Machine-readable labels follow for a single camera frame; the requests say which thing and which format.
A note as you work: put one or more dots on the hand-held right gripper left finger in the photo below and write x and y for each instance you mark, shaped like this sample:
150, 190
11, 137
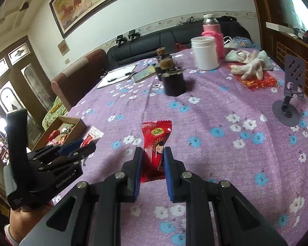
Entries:
138, 174

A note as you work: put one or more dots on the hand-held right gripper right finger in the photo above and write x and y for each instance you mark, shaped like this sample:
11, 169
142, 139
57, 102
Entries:
169, 174

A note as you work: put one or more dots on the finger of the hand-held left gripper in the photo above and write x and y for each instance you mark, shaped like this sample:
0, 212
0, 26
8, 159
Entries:
77, 156
69, 146

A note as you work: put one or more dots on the pale green white candy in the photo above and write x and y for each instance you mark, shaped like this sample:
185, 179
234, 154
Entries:
66, 129

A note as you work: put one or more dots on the small red candy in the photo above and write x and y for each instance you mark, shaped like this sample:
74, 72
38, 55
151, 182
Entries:
54, 134

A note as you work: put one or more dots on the shallow cardboard tray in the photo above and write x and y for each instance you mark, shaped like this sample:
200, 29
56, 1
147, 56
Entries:
74, 123

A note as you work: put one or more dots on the white red-label snack packet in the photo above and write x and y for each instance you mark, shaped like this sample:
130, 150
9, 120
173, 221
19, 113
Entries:
92, 135

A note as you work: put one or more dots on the red rectangular snack packet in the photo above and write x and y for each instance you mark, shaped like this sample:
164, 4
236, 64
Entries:
154, 146

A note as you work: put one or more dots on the person's left forearm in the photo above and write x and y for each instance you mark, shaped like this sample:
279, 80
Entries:
9, 233

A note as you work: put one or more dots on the person's left hand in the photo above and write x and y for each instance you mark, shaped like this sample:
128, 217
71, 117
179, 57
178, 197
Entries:
23, 223

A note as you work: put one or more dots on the green patterned blanket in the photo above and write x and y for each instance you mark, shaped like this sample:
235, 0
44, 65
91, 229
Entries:
54, 110

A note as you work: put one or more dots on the brown armchair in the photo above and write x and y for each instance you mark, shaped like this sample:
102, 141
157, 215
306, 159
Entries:
77, 76

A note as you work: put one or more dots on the wooden glass-panel door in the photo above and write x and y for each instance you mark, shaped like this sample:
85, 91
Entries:
28, 82

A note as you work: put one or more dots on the white paper sheets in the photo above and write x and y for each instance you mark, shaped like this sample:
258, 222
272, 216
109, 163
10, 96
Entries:
113, 80

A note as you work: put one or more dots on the black pen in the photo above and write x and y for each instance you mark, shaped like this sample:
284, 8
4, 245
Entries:
119, 76

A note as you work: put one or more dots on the dark cylinder with cork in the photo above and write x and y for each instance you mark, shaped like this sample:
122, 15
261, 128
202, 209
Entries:
173, 82
158, 73
163, 52

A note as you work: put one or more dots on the colourful cover notebook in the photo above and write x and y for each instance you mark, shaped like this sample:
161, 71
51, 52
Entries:
145, 73

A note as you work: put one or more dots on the black device on sofa back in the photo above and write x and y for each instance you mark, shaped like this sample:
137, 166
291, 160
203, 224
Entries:
132, 34
120, 40

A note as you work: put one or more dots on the white plastic jar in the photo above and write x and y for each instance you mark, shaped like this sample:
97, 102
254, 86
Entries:
204, 52

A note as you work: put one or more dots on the red foil packet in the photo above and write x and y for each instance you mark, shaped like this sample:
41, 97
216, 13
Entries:
261, 83

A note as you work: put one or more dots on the black leather sofa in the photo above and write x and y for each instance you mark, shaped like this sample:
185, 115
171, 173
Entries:
148, 43

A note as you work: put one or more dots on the white glove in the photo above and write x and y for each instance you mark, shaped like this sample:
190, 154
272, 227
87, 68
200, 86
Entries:
251, 69
236, 55

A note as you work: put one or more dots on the framed horse painting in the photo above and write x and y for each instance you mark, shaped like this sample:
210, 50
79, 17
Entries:
92, 2

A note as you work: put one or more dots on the pink sleeved thermos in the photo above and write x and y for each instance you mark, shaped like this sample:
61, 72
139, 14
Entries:
214, 34

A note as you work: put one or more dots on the white blue plastic bag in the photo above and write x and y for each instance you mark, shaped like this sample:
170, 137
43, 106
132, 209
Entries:
242, 42

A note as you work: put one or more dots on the grey phone stand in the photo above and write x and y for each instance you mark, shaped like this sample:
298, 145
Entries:
294, 69

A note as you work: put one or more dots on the black cloth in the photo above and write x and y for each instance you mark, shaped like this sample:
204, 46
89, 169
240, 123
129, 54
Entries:
228, 19

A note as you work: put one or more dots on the wooden brick-pattern cabinet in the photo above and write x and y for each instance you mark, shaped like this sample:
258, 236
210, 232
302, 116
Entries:
292, 48

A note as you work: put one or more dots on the white flat box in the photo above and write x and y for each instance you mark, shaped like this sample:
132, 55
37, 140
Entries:
279, 27

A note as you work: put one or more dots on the small framed wall plaque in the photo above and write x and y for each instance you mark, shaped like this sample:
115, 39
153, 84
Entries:
63, 47

